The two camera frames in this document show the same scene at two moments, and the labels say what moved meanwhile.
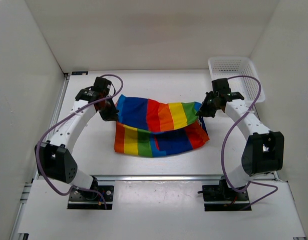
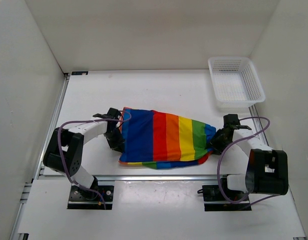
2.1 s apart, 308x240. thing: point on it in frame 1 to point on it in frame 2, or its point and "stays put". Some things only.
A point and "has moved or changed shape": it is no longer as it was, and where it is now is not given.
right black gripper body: x=208 y=108 to x=219 y=143
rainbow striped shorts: x=151 y=128 has moved or changed shape
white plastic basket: x=224 y=67 stays put
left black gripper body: x=108 y=111 to x=114 y=138
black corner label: x=79 y=73 stays put
